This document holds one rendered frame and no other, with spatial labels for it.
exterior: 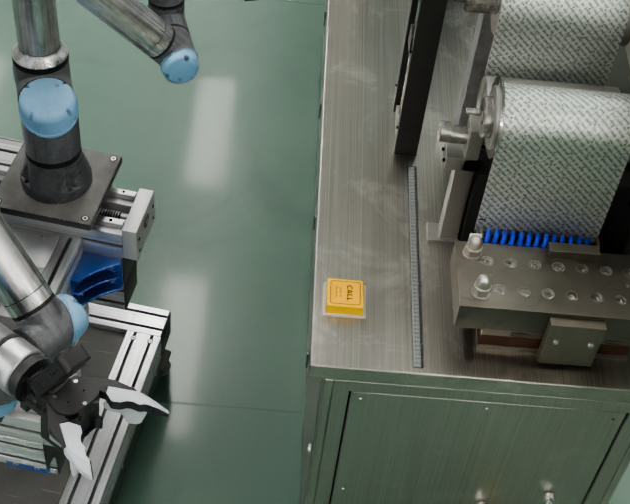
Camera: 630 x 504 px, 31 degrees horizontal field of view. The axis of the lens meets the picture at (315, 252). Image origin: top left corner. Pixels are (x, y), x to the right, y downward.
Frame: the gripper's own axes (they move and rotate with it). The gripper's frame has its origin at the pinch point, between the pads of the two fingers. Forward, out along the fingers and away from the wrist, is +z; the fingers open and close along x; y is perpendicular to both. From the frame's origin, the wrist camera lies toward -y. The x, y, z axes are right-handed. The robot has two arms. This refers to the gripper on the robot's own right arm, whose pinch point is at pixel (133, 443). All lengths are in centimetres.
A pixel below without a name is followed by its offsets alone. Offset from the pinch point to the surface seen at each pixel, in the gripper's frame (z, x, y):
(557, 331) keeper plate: 31, -78, 13
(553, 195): 17, -93, -2
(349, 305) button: -4, -66, 23
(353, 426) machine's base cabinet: 5, -60, 45
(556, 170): 17, -92, -8
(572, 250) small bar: 25, -93, 6
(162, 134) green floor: -133, -167, 102
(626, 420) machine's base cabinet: 48, -88, 31
